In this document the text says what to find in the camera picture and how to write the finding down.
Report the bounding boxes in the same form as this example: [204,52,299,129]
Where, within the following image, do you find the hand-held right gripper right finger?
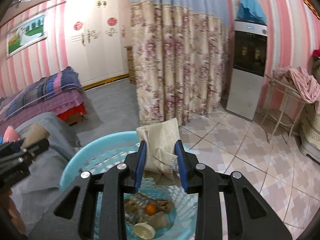
[174,140,293,240]

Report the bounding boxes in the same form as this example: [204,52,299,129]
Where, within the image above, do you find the cream knitted cover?
[299,102,320,155]

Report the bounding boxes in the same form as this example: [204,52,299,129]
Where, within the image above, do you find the patchwork blanket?
[0,66,84,120]

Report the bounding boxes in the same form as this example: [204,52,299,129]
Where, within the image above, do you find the tan phone case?
[21,124,50,147]

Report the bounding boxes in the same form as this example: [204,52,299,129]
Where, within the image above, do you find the silver black cabinet appliance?
[226,21,268,121]

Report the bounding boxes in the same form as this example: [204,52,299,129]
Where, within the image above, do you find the white plastic lid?
[133,222,155,239]

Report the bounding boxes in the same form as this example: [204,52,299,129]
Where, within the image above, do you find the blue floral curtain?
[130,0,232,127]

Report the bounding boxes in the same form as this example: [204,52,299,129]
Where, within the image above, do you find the beige face mask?
[136,118,180,178]

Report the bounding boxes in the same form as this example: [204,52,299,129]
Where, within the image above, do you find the pink striped cloth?
[272,66,320,104]

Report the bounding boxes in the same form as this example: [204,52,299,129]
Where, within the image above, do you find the turquoise plastic basket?
[59,131,200,240]

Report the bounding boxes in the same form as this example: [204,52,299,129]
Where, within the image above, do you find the wooden desk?
[124,45,137,85]

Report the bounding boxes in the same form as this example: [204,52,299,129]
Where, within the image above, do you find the bed with pink headboard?
[0,66,87,133]

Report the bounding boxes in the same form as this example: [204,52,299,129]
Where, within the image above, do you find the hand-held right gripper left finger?
[30,140,148,240]

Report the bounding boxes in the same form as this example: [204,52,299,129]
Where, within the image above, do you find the silver snack packet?
[124,192,150,224]

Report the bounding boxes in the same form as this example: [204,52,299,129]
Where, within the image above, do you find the brown paper cup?
[146,214,170,230]

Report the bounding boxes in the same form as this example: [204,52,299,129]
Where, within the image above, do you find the blue cloth cover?
[236,0,267,25]

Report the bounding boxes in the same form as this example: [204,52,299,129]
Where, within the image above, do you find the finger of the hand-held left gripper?
[10,138,50,168]
[0,142,24,157]

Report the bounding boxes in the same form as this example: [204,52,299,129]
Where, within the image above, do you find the framed wedding picture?
[5,11,48,57]

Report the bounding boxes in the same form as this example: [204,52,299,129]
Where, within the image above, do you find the person's left hand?
[0,187,27,235]

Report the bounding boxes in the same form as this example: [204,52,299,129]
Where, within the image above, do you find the white wardrobe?
[64,0,133,87]

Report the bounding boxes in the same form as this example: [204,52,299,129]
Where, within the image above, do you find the brown paper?
[155,197,175,214]

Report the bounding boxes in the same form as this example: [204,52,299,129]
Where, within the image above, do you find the metal wire stand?
[260,74,308,143]

